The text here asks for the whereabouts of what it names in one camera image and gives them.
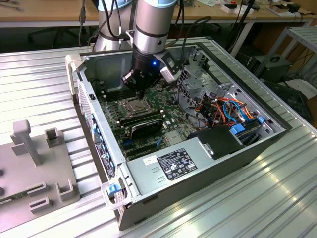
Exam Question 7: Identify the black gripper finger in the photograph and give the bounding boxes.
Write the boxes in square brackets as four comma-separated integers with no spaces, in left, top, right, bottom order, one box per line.
[120,70,142,100]
[140,74,161,100]

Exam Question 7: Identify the silver CPU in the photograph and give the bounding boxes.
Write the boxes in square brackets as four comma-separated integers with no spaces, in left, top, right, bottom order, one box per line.
[129,101,147,114]

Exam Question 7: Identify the metal socket cover frame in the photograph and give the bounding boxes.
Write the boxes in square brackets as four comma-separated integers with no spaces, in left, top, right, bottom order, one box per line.
[118,99,151,118]

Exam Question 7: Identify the black installed RAM stick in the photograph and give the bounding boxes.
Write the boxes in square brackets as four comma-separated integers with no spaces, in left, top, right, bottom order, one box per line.
[120,112,166,127]
[118,109,164,124]

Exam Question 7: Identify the green motherboard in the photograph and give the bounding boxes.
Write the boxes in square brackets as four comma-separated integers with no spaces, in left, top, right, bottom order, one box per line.
[95,81,201,162]

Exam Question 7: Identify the black graphics card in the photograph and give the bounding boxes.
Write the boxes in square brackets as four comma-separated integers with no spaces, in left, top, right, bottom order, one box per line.
[128,118,164,140]

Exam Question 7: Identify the silver metal drive cage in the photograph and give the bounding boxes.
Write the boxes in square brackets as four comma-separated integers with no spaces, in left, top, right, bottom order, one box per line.
[177,46,240,117]

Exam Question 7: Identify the silver chipset heatsink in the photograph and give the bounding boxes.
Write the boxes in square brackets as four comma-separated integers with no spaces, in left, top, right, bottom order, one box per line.
[165,130,183,146]

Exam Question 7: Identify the wooden desk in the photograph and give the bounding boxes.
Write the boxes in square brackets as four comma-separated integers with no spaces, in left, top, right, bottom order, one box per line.
[0,0,317,28]

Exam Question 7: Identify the black plastic shroud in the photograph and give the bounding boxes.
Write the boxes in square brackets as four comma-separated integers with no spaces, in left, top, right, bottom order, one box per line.
[186,125,246,161]

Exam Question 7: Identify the silver power supply unit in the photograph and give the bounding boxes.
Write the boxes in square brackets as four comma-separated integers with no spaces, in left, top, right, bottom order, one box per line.
[125,137,216,198]

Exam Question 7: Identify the white box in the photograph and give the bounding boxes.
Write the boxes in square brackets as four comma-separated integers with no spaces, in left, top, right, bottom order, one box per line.
[221,3,255,15]

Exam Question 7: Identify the blue disk carrier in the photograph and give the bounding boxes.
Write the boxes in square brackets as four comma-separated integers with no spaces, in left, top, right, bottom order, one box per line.
[229,118,269,147]

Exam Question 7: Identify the blue case latch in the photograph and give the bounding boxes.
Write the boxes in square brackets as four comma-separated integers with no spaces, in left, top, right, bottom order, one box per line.
[106,184,117,198]

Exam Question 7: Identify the open grey PC case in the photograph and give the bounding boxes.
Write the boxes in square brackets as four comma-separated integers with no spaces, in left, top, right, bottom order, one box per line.
[64,42,293,231]

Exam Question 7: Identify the grey parts rack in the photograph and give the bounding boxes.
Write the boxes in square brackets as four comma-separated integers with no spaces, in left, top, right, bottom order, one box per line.
[0,119,81,220]

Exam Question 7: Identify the black PC side panel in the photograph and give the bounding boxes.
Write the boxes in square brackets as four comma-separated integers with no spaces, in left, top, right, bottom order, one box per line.
[262,80,315,122]

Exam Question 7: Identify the brown cardboard piece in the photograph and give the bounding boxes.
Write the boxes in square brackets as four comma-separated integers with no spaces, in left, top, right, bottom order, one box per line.
[268,3,313,17]

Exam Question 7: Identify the grey metal shelf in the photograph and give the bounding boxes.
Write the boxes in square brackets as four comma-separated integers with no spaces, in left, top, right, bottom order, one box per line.
[255,26,317,77]

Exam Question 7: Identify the green RAM stick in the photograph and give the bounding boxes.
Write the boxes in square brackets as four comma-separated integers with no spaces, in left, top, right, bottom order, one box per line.
[0,193,28,206]

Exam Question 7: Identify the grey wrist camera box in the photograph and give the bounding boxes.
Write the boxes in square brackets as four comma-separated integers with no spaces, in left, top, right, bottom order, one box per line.
[159,51,182,84]

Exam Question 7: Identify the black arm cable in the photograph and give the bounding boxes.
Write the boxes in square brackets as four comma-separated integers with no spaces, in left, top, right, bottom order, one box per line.
[180,16,212,66]

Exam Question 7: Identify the orange power wire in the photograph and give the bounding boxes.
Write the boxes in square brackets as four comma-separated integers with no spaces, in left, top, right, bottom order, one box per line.
[195,97,232,124]

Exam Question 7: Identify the blue data wire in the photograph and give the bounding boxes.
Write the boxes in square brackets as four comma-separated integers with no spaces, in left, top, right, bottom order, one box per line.
[222,98,257,123]

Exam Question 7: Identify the black box with handle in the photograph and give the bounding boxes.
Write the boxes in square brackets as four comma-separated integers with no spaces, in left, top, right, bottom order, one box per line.
[249,55,293,84]

